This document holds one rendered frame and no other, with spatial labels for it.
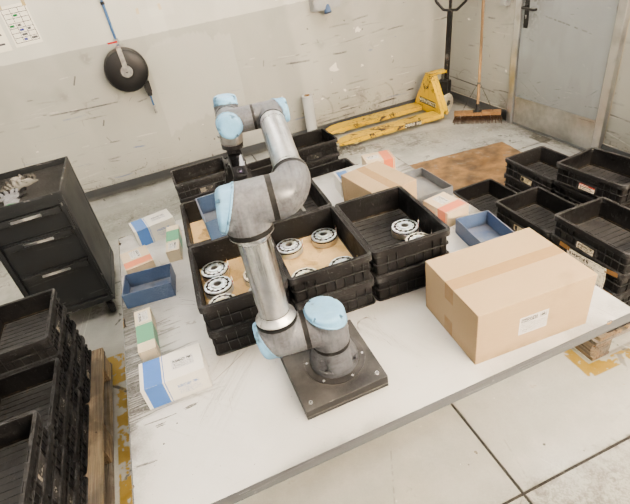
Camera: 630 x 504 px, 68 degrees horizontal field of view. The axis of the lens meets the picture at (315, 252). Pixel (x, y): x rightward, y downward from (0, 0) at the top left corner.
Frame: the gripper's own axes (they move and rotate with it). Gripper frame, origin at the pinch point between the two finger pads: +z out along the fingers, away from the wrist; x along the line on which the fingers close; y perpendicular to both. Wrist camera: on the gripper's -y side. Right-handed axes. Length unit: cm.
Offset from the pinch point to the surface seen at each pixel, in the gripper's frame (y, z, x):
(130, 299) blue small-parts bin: 19, 42, 48
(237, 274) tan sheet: -0.3, 29.5, 6.5
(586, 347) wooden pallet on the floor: -36, 94, -144
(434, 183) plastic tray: 40, 32, -104
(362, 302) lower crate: -27, 36, -33
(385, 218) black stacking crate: 5, 24, -58
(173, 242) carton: 51, 38, 28
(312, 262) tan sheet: -8.3, 27.1, -21.0
